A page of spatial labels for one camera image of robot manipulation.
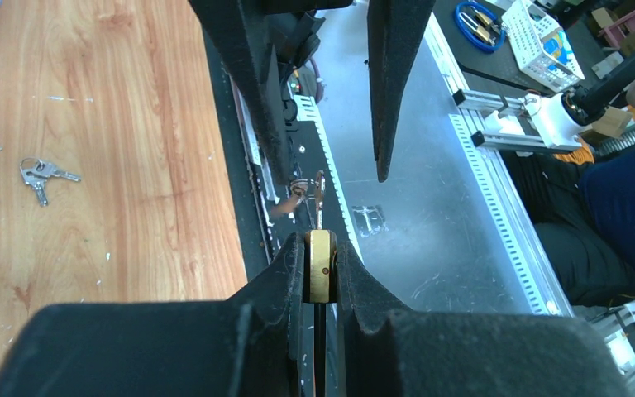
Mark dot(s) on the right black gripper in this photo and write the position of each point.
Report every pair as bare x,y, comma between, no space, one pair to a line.
239,31

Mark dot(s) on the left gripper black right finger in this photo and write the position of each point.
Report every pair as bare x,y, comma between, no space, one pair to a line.
390,349

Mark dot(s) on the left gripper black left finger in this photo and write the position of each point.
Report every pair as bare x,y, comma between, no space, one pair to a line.
144,349

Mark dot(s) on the brass padlock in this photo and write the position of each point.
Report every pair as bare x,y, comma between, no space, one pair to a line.
319,258

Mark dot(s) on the silver key pair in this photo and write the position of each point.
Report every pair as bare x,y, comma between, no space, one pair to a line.
36,172

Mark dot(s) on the small silver key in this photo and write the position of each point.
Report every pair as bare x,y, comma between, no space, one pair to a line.
301,192

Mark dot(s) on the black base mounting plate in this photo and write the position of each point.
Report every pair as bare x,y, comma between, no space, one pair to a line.
273,181

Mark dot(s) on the white perforated basket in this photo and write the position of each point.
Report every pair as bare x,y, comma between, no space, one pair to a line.
541,47

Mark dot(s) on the person in dark clothes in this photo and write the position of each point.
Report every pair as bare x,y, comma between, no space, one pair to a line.
584,217

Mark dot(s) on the aluminium frame rail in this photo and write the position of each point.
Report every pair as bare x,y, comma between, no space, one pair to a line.
446,231

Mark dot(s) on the blue cable lock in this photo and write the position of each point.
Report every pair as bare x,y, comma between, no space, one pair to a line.
480,26

